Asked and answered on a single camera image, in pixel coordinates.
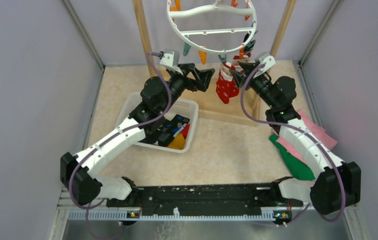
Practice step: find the red Santa snowflake sock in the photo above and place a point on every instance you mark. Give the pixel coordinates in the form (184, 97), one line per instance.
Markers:
(237, 60)

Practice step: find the pink cloth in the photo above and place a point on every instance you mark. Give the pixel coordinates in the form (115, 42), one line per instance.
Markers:
(316, 130)

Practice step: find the black sock blue squares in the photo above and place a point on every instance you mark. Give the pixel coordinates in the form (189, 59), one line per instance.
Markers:
(166, 133)

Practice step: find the wooden hanger stand frame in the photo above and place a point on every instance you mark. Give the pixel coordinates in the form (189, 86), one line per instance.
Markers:
(210, 106)

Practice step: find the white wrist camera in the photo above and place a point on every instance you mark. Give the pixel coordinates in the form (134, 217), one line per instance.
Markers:
(265, 59)
(169, 60)

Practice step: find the red patterned sock in basket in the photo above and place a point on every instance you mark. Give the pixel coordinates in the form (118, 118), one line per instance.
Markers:
(185, 131)

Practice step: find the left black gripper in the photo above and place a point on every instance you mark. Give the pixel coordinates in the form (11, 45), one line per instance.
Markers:
(202, 77)

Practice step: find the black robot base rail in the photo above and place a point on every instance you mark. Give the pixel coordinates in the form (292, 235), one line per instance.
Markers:
(217, 200)

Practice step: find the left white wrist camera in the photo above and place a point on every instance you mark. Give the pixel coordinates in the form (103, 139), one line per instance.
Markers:
(169, 60)

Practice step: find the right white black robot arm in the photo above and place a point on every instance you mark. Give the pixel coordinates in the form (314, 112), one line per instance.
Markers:
(337, 183)

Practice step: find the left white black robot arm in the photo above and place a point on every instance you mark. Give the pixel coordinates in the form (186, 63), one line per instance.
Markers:
(79, 172)

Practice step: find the green cloth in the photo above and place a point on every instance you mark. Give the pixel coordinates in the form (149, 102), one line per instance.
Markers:
(297, 168)

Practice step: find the round white clip hanger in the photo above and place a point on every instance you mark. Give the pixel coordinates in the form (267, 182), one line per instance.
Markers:
(220, 28)

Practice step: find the white plastic laundry basket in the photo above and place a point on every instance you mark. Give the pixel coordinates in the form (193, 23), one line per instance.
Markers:
(184, 107)

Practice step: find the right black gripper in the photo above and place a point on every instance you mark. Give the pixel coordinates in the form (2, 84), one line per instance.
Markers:
(237, 76)

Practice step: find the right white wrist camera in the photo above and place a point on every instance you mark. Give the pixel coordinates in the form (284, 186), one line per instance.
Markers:
(265, 59)

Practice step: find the yellow sock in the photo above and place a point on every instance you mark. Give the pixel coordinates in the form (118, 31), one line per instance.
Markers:
(178, 143)

